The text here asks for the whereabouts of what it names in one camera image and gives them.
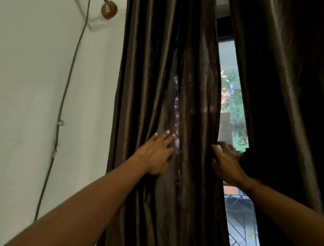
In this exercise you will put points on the person's left hand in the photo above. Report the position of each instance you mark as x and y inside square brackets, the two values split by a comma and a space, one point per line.
[155, 157]

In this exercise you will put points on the person's right hand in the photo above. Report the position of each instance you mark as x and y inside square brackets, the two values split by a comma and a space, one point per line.
[229, 167]

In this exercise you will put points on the dark brown satin curtain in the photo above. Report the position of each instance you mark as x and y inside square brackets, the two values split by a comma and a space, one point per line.
[152, 76]
[278, 76]

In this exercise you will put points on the person's right forearm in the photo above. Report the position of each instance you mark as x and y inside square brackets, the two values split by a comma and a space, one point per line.
[286, 215]

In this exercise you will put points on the person's left forearm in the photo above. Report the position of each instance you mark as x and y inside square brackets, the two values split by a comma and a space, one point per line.
[83, 205]

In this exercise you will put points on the round wooden holdback knob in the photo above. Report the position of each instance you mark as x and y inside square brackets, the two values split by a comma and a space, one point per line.
[109, 10]

